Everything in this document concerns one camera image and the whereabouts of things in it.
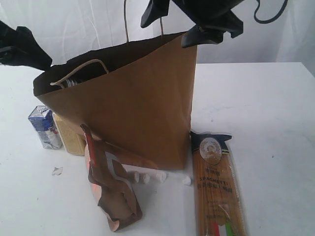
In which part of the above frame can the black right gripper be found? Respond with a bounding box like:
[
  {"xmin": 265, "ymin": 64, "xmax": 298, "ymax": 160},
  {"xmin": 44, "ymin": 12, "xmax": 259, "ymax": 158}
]
[{"xmin": 140, "ymin": 0, "xmax": 244, "ymax": 48}]

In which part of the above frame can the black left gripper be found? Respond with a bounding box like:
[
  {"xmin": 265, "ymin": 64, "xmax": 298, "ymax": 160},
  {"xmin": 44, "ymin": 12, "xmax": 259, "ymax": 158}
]
[{"xmin": 0, "ymin": 22, "xmax": 52, "ymax": 71}]

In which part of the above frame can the spaghetti package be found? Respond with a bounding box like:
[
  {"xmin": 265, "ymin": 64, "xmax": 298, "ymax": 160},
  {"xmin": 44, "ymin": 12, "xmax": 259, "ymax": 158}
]
[{"xmin": 190, "ymin": 132, "xmax": 248, "ymax": 236}]

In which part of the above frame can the yellow grain bottle white cap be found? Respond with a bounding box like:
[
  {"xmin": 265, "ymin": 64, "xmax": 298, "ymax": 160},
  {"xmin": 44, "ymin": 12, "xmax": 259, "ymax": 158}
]
[{"xmin": 53, "ymin": 113, "xmax": 86, "ymax": 156}]

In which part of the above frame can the brown paper shopping bag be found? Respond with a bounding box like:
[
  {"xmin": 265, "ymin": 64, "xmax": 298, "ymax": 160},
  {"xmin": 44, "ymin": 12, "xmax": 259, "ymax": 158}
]
[{"xmin": 33, "ymin": 32, "xmax": 197, "ymax": 170}]

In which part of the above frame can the blue white milk carton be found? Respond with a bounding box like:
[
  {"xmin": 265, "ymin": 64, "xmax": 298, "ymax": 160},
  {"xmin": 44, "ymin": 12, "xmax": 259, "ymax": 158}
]
[{"xmin": 28, "ymin": 106, "xmax": 63, "ymax": 149}]

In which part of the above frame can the small torn plastic scrap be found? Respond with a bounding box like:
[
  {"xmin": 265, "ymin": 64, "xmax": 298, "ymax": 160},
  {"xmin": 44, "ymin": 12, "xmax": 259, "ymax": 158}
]
[{"xmin": 52, "ymin": 167, "xmax": 63, "ymax": 176}]

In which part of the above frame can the brown coffee pouch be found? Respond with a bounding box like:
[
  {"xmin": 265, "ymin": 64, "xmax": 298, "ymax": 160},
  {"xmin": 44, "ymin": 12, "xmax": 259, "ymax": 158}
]
[{"xmin": 81, "ymin": 124, "xmax": 142, "ymax": 232}]

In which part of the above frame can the dark clear-lid canister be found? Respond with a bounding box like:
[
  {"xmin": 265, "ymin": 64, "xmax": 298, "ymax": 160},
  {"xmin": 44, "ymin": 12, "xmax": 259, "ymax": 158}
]
[{"xmin": 59, "ymin": 79, "xmax": 80, "ymax": 89}]

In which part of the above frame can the white backdrop curtain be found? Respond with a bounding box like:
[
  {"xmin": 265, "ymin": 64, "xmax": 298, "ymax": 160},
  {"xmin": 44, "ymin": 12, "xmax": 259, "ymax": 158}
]
[{"xmin": 0, "ymin": 0, "xmax": 315, "ymax": 66}]

